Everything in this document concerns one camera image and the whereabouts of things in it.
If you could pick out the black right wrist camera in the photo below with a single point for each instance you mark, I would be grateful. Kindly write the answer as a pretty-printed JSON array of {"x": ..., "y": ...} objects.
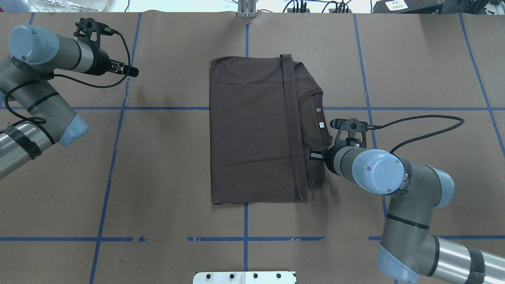
[{"x": 351, "y": 133}]

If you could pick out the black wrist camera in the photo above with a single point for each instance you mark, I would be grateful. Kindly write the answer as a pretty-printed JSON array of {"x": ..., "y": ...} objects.
[
  {"x": 351, "y": 133},
  {"x": 90, "y": 31}
]

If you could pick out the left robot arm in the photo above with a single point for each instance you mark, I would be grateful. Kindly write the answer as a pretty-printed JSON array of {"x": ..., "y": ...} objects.
[{"x": 45, "y": 118}]

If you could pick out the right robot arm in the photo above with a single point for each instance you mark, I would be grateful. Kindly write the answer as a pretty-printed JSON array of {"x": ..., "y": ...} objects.
[{"x": 407, "y": 249}]

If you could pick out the aluminium frame post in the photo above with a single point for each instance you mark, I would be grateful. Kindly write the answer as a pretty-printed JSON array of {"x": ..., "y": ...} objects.
[{"x": 246, "y": 8}]

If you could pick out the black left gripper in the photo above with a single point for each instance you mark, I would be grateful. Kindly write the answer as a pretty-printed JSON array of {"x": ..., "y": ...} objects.
[{"x": 101, "y": 63}]

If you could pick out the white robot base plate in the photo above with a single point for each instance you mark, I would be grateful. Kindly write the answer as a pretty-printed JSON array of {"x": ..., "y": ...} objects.
[{"x": 245, "y": 277}]

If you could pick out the brown t-shirt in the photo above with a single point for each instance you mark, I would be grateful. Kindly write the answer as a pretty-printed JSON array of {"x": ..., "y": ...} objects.
[{"x": 265, "y": 117}]

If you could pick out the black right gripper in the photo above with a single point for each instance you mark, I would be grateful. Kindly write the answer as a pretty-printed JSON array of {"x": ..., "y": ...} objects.
[{"x": 330, "y": 157}]

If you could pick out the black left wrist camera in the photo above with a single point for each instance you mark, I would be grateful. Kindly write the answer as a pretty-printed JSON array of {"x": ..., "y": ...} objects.
[{"x": 90, "y": 31}]

